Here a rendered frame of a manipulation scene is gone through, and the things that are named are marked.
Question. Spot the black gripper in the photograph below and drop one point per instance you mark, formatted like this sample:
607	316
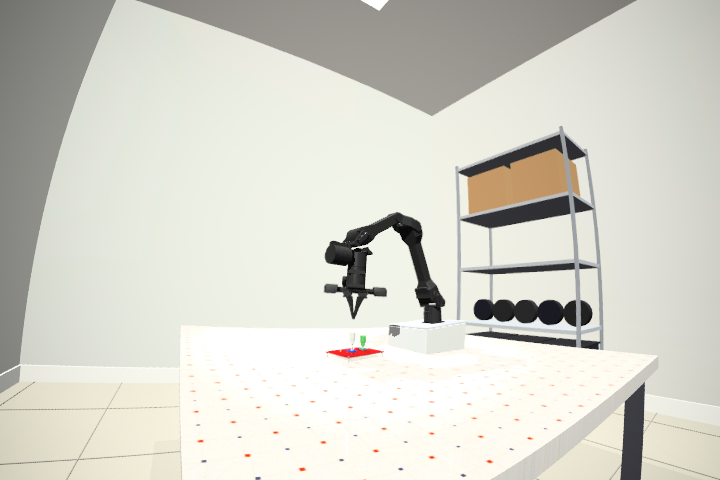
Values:
355	279

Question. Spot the red circuit board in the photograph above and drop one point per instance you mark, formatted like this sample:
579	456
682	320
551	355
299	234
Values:
355	351

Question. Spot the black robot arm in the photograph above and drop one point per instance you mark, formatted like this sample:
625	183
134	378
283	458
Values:
411	233

